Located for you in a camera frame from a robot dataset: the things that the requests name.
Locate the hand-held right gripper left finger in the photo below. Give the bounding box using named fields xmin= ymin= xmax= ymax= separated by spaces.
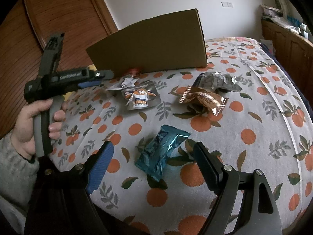
xmin=24 ymin=141 xmax=115 ymax=235

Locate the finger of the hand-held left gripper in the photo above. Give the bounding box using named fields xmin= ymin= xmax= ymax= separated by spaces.
xmin=78 ymin=80 xmax=105 ymax=90
xmin=88 ymin=69 xmax=114 ymax=79

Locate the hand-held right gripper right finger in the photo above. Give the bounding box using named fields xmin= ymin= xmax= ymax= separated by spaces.
xmin=193 ymin=141 xmax=282 ymax=235

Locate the small silver snack packet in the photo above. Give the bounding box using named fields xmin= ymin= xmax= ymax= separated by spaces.
xmin=108 ymin=76 xmax=137 ymax=91

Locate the teal snack packet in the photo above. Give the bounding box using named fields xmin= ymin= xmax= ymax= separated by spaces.
xmin=134 ymin=124 xmax=191 ymax=182

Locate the brown cardboard box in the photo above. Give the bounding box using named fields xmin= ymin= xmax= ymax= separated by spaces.
xmin=85 ymin=8 xmax=208 ymax=77

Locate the person's left forearm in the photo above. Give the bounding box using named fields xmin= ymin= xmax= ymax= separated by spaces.
xmin=0 ymin=131 xmax=40 ymax=216

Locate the person's left hand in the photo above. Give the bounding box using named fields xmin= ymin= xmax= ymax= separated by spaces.
xmin=11 ymin=98 xmax=68 ymax=160

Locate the orange print bedsheet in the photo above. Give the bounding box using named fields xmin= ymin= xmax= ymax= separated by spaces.
xmin=48 ymin=39 xmax=313 ymax=235

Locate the small red snack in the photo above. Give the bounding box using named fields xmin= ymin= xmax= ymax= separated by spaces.
xmin=127 ymin=67 xmax=143 ymax=78

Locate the silver pouch with orange figure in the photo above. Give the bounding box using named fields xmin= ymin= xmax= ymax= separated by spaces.
xmin=121 ymin=80 xmax=162 ymax=112

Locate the wooden wardrobe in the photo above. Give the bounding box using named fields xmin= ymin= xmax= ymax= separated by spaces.
xmin=0 ymin=0 xmax=119 ymax=137

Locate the brown snack packet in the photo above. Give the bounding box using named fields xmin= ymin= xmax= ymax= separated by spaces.
xmin=178 ymin=86 xmax=229 ymax=116

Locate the crumpled silver snack packet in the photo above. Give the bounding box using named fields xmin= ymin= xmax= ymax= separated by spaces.
xmin=196 ymin=71 xmax=240 ymax=93

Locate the floral quilt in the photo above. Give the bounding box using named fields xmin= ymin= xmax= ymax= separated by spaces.
xmin=208 ymin=36 xmax=260 ymax=45

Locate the wooden cabinet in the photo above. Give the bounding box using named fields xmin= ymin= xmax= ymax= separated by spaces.
xmin=260 ymin=18 xmax=313 ymax=96

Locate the pile of papers and boxes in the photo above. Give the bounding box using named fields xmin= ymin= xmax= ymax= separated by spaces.
xmin=260 ymin=0 xmax=309 ymax=38

